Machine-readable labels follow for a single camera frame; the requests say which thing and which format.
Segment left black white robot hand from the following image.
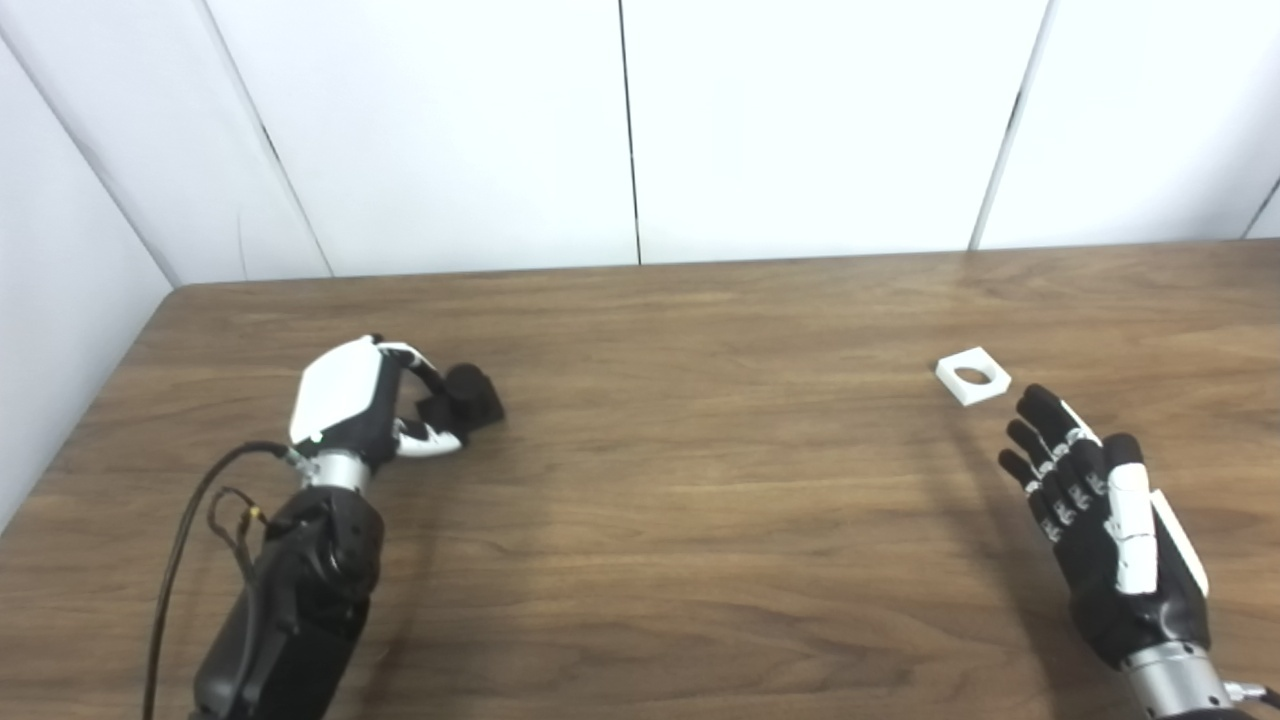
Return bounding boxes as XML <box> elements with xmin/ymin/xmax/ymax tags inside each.
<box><xmin>288</xmin><ymin>335</ymin><xmax>471</xmax><ymax>471</ymax></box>

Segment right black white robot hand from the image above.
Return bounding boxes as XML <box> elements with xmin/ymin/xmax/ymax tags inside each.
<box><xmin>998</xmin><ymin>384</ymin><xmax>1211</xmax><ymax>669</ymax></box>

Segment black peg with square base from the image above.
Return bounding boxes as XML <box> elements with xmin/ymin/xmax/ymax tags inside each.
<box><xmin>415</xmin><ymin>363</ymin><xmax>506</xmax><ymax>433</ymax></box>

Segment white square piece with hole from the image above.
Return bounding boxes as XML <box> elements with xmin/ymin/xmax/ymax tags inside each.
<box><xmin>935</xmin><ymin>346</ymin><xmax>1012</xmax><ymax>407</ymax></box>

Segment thin left arm wire bundle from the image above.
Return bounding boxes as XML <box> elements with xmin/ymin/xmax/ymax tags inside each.
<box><xmin>207</xmin><ymin>487</ymin><xmax>271</xmax><ymax>586</ymax></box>

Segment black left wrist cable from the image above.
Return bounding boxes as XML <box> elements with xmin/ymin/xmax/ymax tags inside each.
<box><xmin>142</xmin><ymin>441</ymin><xmax>301</xmax><ymax>720</ymax></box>

